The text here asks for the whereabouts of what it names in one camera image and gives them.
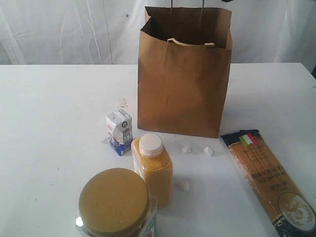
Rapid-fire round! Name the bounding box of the white paper ball lower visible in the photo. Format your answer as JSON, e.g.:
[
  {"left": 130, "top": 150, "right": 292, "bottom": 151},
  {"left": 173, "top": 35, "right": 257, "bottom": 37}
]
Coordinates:
[{"left": 179, "top": 181, "right": 190, "bottom": 191}]

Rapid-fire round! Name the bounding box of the brown paper bag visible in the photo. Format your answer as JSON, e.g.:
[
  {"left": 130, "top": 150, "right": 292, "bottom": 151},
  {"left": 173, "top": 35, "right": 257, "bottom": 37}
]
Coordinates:
[{"left": 137, "top": 6, "right": 233, "bottom": 138}]

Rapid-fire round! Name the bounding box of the white paper ball right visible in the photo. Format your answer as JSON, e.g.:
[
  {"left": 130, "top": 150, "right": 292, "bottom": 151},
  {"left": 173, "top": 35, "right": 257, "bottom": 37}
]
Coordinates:
[{"left": 203, "top": 147, "right": 214, "bottom": 157}]

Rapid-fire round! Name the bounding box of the white paper ball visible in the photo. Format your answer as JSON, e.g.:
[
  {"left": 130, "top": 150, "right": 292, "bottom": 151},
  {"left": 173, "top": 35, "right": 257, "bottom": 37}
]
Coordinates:
[
  {"left": 182, "top": 146, "right": 192, "bottom": 154},
  {"left": 179, "top": 181, "right": 190, "bottom": 191},
  {"left": 203, "top": 147, "right": 214, "bottom": 157}
]

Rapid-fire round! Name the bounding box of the white curtain backdrop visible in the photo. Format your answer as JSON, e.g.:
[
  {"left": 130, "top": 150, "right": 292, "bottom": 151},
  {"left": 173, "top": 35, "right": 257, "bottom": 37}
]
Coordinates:
[{"left": 0, "top": 0, "right": 316, "bottom": 70}]

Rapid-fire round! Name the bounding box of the white paper ball upper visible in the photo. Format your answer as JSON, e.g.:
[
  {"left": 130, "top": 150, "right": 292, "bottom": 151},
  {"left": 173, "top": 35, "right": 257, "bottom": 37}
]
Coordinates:
[{"left": 182, "top": 146, "right": 192, "bottom": 154}]

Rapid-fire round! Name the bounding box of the yellow millet bottle white cap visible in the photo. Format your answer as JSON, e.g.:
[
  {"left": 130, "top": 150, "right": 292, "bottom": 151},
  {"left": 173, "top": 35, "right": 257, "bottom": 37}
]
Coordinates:
[{"left": 131, "top": 133, "right": 173, "bottom": 209}]

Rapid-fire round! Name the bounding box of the small white milk carton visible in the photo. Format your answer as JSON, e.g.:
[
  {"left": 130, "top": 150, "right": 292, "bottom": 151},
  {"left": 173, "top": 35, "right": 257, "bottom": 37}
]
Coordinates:
[{"left": 106, "top": 109, "right": 133, "bottom": 156}]

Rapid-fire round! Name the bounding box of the spaghetti packet with Italian flag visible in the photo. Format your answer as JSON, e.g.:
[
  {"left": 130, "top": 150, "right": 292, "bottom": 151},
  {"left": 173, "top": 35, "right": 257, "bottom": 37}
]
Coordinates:
[{"left": 221, "top": 129, "right": 316, "bottom": 237}]

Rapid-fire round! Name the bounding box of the clear jar with gold lid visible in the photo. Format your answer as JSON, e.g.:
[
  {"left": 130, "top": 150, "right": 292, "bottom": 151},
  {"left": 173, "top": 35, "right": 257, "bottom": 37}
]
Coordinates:
[{"left": 75, "top": 168, "right": 158, "bottom": 237}]

